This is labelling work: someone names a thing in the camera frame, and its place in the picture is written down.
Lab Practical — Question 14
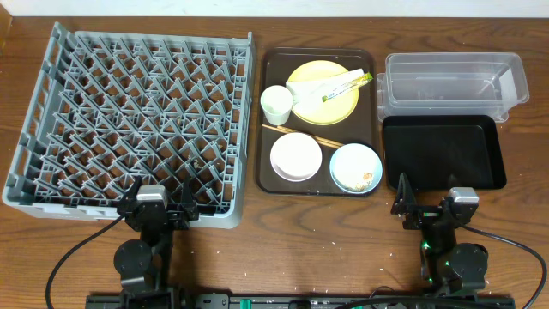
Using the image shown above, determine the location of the grey plastic dish rack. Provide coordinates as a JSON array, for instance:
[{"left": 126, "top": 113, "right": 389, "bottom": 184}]
[{"left": 2, "top": 24, "right": 256, "bottom": 229}]

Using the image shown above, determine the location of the black rectangular tray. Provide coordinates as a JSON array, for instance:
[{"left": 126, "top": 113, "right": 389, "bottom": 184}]
[{"left": 383, "top": 115, "right": 507, "bottom": 191}]

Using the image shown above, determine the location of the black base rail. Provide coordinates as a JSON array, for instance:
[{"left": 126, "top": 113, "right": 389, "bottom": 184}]
[{"left": 84, "top": 294, "right": 515, "bottom": 309}]

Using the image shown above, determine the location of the right black cable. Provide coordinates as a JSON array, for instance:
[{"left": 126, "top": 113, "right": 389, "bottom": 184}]
[{"left": 461, "top": 224, "right": 549, "bottom": 309}]

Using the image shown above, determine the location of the wooden chopstick lower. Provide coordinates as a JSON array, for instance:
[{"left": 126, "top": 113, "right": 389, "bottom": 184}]
[{"left": 261, "top": 123, "right": 343, "bottom": 150}]

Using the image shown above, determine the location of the pile of rice waste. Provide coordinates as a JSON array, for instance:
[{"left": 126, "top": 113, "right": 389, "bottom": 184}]
[{"left": 340, "top": 172, "right": 374, "bottom": 192}]

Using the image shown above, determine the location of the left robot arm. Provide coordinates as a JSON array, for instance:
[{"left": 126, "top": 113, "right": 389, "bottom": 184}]
[{"left": 113, "top": 178, "right": 199, "bottom": 309}]

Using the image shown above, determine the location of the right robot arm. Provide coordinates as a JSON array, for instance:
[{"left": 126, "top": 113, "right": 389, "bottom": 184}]
[{"left": 390, "top": 173, "right": 488, "bottom": 297}]

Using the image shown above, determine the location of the white plastic cup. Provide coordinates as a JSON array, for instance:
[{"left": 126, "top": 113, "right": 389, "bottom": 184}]
[{"left": 260, "top": 85, "right": 293, "bottom": 125}]

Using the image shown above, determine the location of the black cable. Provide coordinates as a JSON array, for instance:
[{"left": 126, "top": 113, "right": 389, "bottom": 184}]
[
  {"left": 45, "top": 214, "right": 126, "bottom": 309},
  {"left": 461, "top": 224, "right": 549, "bottom": 309}
]

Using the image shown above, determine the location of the light blue bowl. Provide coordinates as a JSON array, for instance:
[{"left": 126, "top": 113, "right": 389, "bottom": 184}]
[{"left": 329, "top": 143, "right": 383, "bottom": 196}]

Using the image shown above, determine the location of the clear plastic bin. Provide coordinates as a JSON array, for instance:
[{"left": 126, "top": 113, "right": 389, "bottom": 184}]
[{"left": 376, "top": 52, "right": 530, "bottom": 123}]

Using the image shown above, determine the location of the white round bowl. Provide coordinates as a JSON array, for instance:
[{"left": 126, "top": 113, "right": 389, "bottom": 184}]
[{"left": 269, "top": 133, "right": 323, "bottom": 182}]

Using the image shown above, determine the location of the dark brown serving tray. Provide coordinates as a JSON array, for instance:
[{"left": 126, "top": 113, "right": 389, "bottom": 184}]
[{"left": 255, "top": 47, "right": 380, "bottom": 197}]

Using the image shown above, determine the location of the yellow round plate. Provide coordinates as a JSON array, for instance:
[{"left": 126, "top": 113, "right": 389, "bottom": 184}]
[{"left": 287, "top": 60, "right": 359, "bottom": 125}]

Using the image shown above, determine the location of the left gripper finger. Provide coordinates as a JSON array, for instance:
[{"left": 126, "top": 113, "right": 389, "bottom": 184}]
[
  {"left": 180, "top": 176, "right": 199, "bottom": 221},
  {"left": 117, "top": 177, "right": 142, "bottom": 215}
]

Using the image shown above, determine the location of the green snack wrapper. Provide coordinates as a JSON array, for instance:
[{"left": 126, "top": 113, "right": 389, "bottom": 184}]
[{"left": 322, "top": 73, "right": 373, "bottom": 102}]

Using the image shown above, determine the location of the left black cable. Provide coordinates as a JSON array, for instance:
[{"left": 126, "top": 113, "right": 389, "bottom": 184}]
[{"left": 45, "top": 214, "right": 126, "bottom": 309}]

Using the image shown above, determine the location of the white paper napkin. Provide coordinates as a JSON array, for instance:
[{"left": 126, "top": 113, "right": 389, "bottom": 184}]
[{"left": 286, "top": 69, "right": 365, "bottom": 113}]

